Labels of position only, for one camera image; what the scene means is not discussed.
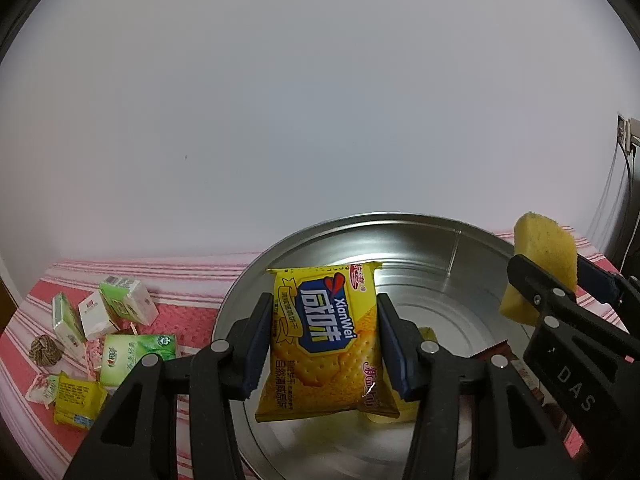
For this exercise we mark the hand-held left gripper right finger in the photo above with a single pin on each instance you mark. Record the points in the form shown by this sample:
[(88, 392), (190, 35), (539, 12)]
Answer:
[(395, 355)]

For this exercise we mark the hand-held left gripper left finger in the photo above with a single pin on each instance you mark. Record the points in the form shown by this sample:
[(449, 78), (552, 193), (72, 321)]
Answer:
[(255, 345)]

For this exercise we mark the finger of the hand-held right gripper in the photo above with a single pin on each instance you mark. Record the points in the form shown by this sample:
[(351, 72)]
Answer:
[(530, 280), (595, 272)]

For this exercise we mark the yellow sponge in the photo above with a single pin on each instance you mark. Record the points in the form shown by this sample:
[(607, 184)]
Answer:
[(545, 245)]

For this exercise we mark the yellow cracker packet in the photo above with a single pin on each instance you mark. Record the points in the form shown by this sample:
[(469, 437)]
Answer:
[(325, 340)]

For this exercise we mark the round metal tray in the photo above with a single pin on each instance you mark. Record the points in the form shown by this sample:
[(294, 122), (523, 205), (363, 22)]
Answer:
[(450, 300)]

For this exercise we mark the green white carton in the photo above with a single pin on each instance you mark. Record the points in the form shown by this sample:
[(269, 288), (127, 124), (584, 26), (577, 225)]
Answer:
[(65, 322)]

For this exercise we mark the small yellow packet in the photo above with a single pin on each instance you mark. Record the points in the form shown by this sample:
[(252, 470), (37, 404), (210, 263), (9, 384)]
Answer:
[(406, 407)]

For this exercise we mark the pink striped cloth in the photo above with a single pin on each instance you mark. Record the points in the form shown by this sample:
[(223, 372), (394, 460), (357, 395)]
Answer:
[(190, 305)]

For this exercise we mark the red snack packet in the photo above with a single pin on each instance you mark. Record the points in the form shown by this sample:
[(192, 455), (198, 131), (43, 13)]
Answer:
[(492, 349)]

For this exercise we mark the large green tissue pack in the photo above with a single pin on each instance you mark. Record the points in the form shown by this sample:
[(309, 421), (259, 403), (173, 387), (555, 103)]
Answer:
[(137, 357)]

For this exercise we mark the green barcode carton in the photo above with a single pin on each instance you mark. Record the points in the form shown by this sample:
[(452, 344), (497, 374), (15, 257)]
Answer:
[(125, 300)]

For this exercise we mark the pink patterned wrapper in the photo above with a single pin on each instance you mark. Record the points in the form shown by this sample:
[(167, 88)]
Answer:
[(93, 355)]

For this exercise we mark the white box with cork sides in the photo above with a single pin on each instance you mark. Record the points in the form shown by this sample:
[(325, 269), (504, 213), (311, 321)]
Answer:
[(95, 317)]

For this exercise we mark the yellow-green snack packet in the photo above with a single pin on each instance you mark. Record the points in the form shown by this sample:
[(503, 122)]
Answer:
[(75, 400)]

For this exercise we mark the brown twine ball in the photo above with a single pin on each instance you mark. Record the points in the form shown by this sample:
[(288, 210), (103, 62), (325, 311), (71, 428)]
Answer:
[(44, 350)]

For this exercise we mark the small white packet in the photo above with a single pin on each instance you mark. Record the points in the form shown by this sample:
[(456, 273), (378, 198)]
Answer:
[(40, 389)]

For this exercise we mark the white wall outlet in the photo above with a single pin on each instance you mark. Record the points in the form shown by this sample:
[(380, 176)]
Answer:
[(631, 127)]

